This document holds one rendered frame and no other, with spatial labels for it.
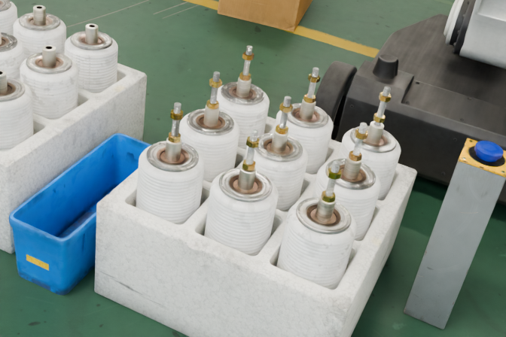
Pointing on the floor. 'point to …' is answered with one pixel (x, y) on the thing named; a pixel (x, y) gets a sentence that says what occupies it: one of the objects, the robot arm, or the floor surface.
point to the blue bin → (70, 216)
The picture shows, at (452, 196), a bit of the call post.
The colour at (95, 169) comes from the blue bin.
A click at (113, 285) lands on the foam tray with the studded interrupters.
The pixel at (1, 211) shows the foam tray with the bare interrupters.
